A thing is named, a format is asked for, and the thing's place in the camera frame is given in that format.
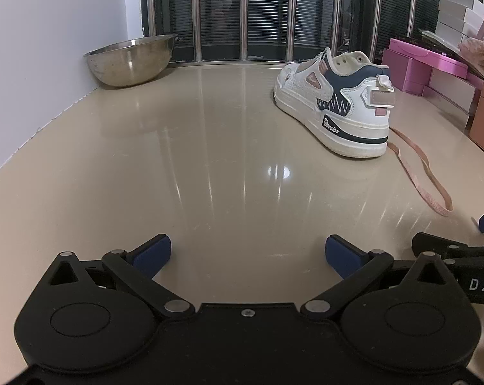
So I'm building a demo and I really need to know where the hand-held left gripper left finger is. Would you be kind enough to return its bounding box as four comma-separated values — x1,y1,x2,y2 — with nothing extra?
45,234,195,321

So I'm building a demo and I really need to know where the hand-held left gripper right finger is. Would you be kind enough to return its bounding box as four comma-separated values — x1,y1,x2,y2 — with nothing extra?
302,235,459,321

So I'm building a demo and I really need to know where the pink shoelace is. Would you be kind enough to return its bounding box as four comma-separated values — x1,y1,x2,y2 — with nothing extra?
387,128,454,217

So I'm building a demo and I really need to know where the white sneaker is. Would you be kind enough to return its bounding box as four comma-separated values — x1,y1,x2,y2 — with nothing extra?
273,47,395,158

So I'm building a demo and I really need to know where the pale white box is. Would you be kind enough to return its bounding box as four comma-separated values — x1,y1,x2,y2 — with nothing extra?
422,67,484,125

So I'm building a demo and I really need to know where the flat pink box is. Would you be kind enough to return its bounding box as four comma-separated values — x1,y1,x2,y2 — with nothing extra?
389,38,471,80

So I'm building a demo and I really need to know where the small pink box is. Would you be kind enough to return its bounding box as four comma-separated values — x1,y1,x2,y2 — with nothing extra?
382,48,433,96

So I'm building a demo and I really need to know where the pile of folded blankets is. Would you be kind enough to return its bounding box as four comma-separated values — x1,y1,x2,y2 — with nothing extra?
458,14,484,77

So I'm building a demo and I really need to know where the black packet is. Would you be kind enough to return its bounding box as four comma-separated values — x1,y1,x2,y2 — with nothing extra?
398,28,463,55

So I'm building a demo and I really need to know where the stainless steel bowl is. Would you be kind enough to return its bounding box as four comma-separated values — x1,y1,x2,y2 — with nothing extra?
83,34,178,88

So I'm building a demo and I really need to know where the stack of white boxes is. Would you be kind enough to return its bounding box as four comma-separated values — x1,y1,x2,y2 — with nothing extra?
435,0,484,47

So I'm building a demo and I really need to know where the metal window railing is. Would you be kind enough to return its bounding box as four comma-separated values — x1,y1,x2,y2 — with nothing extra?
140,0,484,65

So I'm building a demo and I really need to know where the dark window with blinds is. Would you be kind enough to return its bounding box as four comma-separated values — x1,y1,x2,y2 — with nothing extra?
140,0,484,63

